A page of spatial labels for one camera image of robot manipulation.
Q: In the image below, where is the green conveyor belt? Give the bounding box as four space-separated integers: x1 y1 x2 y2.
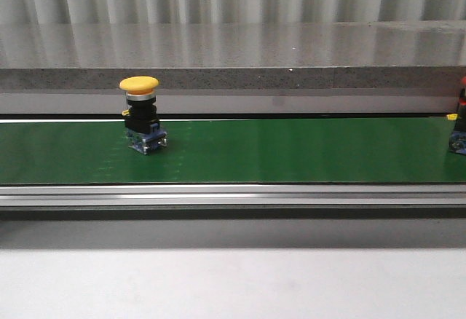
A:
1 117 465 184

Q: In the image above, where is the aluminium conveyor frame rail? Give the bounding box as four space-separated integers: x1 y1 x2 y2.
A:
1 184 465 220

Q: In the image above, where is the grey speckled stone counter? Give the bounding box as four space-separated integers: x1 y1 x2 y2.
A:
1 21 465 116

